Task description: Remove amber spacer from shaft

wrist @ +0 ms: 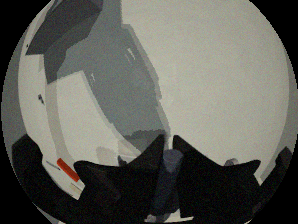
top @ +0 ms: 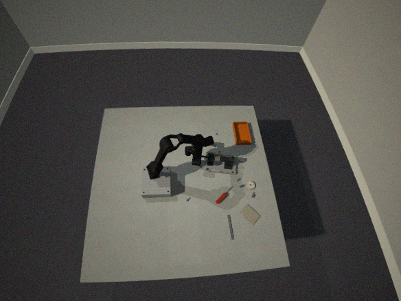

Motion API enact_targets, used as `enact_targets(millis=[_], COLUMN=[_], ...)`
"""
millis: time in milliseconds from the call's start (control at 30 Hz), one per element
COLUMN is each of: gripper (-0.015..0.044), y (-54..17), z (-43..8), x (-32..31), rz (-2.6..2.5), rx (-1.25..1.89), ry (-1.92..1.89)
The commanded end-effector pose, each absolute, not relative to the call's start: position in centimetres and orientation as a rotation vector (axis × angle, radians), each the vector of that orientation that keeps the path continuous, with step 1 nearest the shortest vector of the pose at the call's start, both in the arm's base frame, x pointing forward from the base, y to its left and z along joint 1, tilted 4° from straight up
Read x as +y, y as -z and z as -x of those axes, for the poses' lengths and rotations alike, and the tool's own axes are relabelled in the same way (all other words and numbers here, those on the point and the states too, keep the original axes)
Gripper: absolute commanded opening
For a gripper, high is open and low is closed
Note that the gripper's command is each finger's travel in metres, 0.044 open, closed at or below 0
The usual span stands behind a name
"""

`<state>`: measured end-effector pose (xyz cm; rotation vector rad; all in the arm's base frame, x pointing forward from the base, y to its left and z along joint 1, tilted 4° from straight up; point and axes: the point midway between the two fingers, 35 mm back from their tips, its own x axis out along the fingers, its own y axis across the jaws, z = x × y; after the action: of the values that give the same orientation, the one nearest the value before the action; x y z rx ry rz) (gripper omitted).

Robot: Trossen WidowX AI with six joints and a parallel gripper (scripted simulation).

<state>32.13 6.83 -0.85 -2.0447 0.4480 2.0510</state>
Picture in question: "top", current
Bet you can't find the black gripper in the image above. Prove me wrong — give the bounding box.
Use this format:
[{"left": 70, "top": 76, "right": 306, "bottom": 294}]
[{"left": 192, "top": 149, "right": 202, "bottom": 166}]

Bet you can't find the red-handled screwdriver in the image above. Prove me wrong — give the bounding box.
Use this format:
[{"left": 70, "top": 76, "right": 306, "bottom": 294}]
[{"left": 216, "top": 191, "right": 229, "bottom": 204}]

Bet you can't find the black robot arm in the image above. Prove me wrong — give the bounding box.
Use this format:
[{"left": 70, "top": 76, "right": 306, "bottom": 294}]
[{"left": 146, "top": 133, "right": 214, "bottom": 180}]

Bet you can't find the orange open tray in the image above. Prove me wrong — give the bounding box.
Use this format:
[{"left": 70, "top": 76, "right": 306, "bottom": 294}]
[{"left": 233, "top": 122, "right": 251, "bottom": 145}]

